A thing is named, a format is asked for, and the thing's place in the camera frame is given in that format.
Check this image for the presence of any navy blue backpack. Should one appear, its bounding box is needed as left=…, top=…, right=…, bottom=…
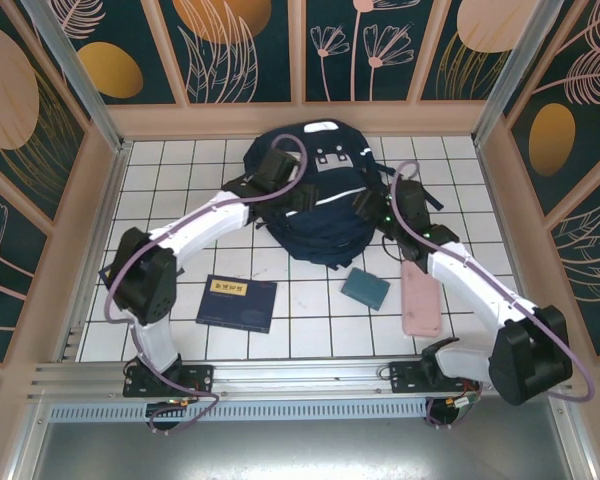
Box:
left=221, top=118, right=444, bottom=271

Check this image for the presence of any teal notebook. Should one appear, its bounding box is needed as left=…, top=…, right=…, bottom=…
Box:
left=342, top=267, right=391, bottom=312

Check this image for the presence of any pink pencil case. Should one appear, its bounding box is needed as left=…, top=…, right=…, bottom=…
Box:
left=400, top=259, right=442, bottom=337

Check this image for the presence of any aluminium frame post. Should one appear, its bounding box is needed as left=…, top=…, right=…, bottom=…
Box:
left=19, top=0, right=132, bottom=156
left=472, top=0, right=580, bottom=147

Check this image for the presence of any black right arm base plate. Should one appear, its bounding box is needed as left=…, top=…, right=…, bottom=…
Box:
left=388, top=359, right=480, bottom=396

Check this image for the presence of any long aluminium mounting rail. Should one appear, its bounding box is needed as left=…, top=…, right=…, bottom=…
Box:
left=27, top=353, right=577, bottom=402

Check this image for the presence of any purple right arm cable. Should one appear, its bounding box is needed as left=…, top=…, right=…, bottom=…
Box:
left=388, top=160, right=596, bottom=431

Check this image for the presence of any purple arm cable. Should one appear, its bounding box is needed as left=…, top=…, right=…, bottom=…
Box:
left=102, top=133, right=312, bottom=436
left=388, top=160, right=596, bottom=431

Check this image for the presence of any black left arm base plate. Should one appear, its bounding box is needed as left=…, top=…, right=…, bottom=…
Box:
left=122, top=363, right=215, bottom=399

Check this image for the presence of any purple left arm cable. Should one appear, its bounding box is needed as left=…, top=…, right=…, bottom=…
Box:
left=102, top=133, right=312, bottom=436

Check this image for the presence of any grey slotted cable duct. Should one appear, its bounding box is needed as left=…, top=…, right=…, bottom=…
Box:
left=47, top=401, right=431, bottom=424

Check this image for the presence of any aluminium side rail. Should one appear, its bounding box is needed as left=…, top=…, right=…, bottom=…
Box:
left=59, top=142, right=134, bottom=362

